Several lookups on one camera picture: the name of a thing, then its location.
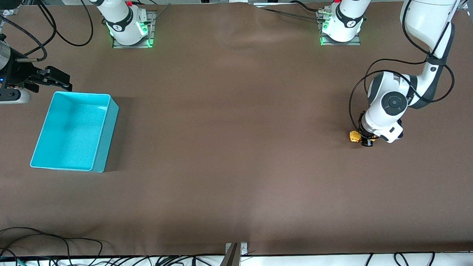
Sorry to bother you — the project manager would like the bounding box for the yellow beetle toy car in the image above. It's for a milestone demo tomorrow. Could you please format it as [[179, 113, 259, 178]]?
[[349, 129, 376, 143]]

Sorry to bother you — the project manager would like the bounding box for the turquoise plastic bin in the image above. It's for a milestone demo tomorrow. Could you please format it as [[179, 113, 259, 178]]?
[[28, 89, 121, 175]]

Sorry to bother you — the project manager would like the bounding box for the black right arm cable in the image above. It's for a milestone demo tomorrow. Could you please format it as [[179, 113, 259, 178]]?
[[0, 0, 95, 63]]

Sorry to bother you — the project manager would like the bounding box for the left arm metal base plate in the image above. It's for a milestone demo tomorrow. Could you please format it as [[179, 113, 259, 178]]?
[[319, 9, 362, 47]]

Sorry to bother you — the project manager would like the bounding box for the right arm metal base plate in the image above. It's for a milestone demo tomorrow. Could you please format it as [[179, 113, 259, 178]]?
[[111, 11, 156, 50]]

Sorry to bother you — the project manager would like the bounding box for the thin grey cable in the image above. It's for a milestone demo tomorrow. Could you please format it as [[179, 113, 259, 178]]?
[[147, 3, 173, 26]]

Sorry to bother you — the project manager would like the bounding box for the black base cable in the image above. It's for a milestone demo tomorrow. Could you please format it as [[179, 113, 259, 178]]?
[[256, 0, 328, 23]]

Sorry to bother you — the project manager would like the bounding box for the long looping black cable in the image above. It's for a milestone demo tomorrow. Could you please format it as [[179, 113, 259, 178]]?
[[0, 224, 104, 266]]

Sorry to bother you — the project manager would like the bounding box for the small metal mounting bracket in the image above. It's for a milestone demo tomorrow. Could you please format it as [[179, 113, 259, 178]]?
[[225, 242, 249, 257]]

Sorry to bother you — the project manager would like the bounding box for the grey metal post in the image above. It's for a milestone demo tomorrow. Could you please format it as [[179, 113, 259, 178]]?
[[215, 243, 241, 266]]

